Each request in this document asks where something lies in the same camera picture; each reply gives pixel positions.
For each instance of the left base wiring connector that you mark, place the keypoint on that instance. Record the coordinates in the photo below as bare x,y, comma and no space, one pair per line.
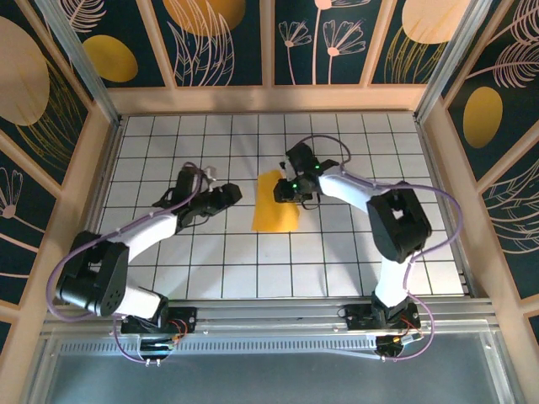
156,346

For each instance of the orange paper sheet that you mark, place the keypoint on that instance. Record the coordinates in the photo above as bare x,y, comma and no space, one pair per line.
269,210

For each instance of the grey metal sheet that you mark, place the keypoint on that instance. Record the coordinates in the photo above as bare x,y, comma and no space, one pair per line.
269,379

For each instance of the aluminium corner post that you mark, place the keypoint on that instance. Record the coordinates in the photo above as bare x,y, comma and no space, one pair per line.
86,71
450,63

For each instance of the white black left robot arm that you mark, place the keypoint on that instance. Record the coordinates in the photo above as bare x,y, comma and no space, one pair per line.
147,231

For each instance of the base wiring connector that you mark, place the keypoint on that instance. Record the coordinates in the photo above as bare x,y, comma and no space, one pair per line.
396,340
156,346

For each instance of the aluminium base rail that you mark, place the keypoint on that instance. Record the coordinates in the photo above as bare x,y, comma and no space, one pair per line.
269,315

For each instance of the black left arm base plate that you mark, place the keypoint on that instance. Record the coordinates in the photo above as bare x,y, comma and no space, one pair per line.
185,315

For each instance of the right base wiring connector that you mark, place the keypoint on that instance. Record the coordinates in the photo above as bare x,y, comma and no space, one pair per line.
396,340

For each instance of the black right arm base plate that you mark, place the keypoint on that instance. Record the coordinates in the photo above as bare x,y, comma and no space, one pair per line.
358,322

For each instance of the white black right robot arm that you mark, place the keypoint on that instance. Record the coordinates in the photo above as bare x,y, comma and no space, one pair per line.
345,189

